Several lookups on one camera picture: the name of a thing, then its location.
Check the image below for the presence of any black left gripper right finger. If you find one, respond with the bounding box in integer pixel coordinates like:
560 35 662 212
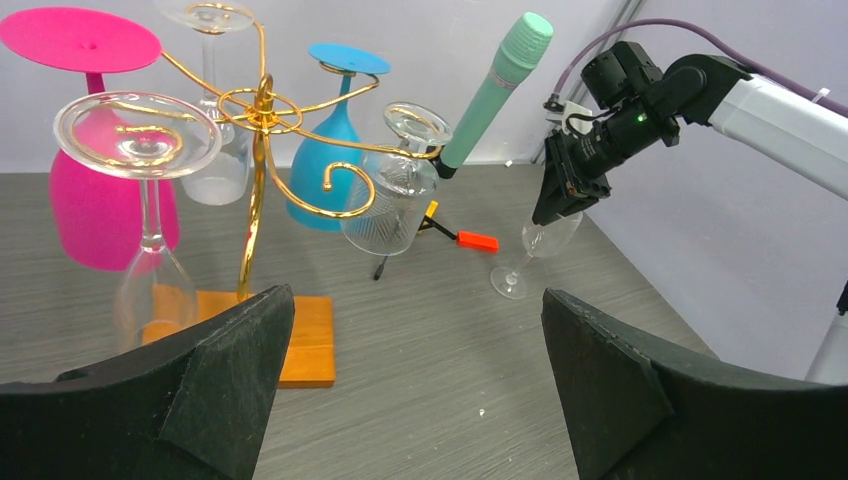
541 289 847 479

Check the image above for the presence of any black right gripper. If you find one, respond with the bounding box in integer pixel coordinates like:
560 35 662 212
531 109 663 226

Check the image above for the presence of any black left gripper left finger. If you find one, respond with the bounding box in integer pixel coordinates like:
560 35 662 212
1 285 295 479

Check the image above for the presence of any clear stemmed wine glass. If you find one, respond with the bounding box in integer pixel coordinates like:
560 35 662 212
490 212 583 300

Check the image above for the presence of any clear patterned tumbler glass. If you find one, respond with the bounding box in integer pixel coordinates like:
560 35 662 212
340 102 453 256

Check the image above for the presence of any clear tall flute glass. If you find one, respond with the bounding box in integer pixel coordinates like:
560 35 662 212
53 90 222 353

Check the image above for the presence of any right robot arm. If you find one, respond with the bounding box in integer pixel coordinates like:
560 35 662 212
531 41 847 226

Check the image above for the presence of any orange wooden rack base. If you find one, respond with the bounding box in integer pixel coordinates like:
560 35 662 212
142 286 336 389

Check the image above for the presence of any pink wine glass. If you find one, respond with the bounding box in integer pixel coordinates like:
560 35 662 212
1 6 162 272

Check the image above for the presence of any clear rear wine glass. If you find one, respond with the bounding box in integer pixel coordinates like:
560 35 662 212
153 0 256 207

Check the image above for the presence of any blue wine glass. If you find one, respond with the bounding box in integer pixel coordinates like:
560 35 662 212
289 43 391 211

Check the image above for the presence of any orange rectangular block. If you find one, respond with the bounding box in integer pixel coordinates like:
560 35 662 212
456 230 500 253

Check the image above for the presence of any black tripod mic stand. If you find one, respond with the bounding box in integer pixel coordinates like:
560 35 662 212
372 205 460 282

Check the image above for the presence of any mint green microphone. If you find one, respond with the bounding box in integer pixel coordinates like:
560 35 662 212
434 12 554 180

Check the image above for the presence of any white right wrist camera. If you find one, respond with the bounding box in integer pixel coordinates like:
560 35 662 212
546 100 594 135

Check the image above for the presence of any gold wire glass rack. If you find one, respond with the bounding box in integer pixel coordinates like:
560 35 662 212
69 3 445 303

